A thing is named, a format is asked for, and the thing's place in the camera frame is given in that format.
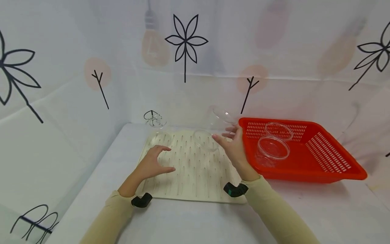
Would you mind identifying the person's left hand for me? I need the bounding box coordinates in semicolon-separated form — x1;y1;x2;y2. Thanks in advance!
133;145;176;184

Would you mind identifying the person's right hand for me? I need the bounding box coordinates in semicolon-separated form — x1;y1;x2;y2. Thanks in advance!
212;124;260;177

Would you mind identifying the person's right forearm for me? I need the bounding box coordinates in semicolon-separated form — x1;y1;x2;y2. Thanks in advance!
241;171;321;244

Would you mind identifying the person's left forearm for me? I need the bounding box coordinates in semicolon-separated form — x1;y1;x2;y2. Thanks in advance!
80;175;144;244

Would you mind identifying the cream pegged drying mat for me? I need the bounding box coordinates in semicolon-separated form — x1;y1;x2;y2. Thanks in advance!
135;130;248;205

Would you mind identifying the black wrist band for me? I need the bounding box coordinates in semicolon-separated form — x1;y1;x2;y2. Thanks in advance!
131;192;153;208
223;182;249;198

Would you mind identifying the red plastic basket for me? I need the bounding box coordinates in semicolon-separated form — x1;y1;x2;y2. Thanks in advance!
238;117;368;184

